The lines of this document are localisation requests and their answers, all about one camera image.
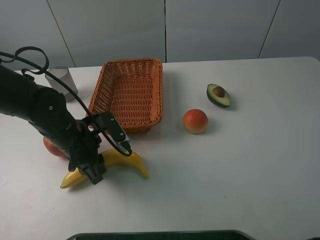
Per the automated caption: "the black cable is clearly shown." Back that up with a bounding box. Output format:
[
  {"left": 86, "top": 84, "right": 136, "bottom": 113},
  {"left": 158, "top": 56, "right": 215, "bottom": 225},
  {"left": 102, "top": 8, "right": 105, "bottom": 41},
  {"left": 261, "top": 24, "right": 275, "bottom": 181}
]
[{"left": 0, "top": 46, "right": 133, "bottom": 157}]

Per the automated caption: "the dark monitor edge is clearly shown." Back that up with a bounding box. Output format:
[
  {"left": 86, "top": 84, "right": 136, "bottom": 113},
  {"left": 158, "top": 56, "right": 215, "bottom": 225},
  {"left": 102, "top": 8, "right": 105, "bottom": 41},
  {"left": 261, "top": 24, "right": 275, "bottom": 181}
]
[{"left": 67, "top": 230, "right": 254, "bottom": 240}]

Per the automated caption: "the orange wicker basket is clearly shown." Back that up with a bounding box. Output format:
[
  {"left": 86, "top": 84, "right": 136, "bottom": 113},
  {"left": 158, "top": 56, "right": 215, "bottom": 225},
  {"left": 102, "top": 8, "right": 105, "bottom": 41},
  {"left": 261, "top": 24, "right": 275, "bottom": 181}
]
[{"left": 88, "top": 58, "right": 163, "bottom": 134}]

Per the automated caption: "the yellow banana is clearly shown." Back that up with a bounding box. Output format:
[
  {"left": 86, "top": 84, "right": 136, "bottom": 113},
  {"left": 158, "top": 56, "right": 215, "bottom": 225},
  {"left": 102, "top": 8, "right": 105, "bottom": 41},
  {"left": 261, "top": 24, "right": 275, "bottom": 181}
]
[{"left": 60, "top": 149, "right": 149, "bottom": 189}]

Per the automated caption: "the orange round bun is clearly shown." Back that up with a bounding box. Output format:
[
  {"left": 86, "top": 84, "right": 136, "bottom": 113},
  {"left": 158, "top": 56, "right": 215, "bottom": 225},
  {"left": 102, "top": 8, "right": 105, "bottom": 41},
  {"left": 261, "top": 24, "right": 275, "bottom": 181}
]
[{"left": 183, "top": 109, "right": 209, "bottom": 135}]

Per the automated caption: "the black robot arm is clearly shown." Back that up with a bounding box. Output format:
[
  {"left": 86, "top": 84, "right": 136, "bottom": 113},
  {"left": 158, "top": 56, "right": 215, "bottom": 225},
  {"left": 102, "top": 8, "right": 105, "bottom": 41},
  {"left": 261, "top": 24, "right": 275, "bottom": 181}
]
[{"left": 0, "top": 66, "right": 106, "bottom": 185}]

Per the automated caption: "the red apple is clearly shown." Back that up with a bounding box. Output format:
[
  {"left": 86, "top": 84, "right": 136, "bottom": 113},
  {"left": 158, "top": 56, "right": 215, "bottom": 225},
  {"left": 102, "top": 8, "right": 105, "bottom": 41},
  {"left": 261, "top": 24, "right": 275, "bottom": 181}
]
[{"left": 43, "top": 137, "right": 67, "bottom": 159}]

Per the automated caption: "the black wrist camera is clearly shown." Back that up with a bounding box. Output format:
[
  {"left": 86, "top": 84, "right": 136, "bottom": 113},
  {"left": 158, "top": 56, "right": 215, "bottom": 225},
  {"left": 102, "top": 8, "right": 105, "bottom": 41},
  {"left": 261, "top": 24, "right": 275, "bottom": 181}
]
[{"left": 96, "top": 111, "right": 131, "bottom": 152}]

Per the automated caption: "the grey translucent plastic cup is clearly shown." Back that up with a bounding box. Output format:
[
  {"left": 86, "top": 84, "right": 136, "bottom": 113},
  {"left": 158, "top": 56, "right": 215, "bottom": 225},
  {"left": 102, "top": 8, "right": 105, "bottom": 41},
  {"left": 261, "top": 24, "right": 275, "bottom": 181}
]
[{"left": 45, "top": 66, "right": 78, "bottom": 103}]

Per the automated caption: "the halved avocado with pit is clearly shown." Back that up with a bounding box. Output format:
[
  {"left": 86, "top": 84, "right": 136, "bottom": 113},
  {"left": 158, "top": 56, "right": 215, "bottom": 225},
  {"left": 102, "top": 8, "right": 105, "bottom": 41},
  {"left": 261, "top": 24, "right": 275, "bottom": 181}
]
[{"left": 206, "top": 83, "right": 232, "bottom": 108}]

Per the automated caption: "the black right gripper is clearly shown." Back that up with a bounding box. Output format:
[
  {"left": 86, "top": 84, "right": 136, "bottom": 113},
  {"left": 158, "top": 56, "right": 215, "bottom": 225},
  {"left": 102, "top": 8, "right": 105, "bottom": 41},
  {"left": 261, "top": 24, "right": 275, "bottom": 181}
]
[{"left": 68, "top": 120, "right": 107, "bottom": 185}]

